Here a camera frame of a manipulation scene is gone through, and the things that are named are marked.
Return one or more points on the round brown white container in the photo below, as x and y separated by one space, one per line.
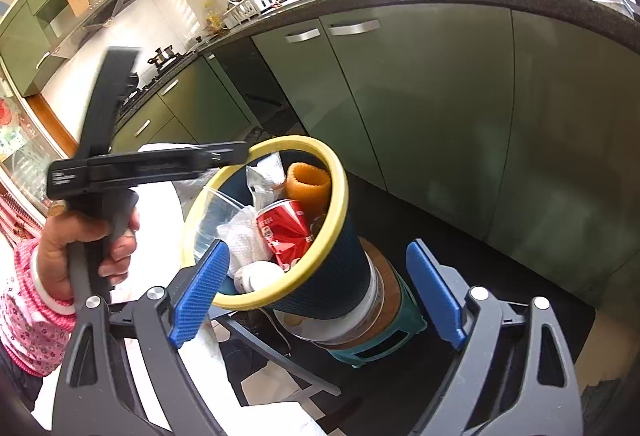
385 296

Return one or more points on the white supplement bottle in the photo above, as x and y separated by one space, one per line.
257 276

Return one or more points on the grey metal table frame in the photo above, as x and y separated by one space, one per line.
280 361

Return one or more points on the person's left hand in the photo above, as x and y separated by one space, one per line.
55 256

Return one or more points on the glass door with flower print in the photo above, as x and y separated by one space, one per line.
20 145

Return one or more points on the white paper towel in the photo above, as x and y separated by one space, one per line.
245 246

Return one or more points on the green wall cabinet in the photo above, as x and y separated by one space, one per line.
25 50

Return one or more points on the steel range hood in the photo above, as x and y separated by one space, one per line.
100 20

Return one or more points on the steel pot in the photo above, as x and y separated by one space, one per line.
161 58

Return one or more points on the gas stove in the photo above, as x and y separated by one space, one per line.
145 88

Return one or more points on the yellow oil bottle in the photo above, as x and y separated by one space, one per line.
214 18

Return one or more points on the red soda can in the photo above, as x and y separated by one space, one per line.
285 231

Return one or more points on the red checked apron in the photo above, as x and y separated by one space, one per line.
15 221

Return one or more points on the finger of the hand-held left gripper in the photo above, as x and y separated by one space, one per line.
175 168
200 151

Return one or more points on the green base cabinet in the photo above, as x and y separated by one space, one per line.
190 100
450 115

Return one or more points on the dark bin with yellow rim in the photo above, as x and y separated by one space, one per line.
345 276

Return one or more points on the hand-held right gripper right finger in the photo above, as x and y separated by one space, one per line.
435 296

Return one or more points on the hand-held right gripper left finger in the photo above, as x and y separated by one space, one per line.
200 291

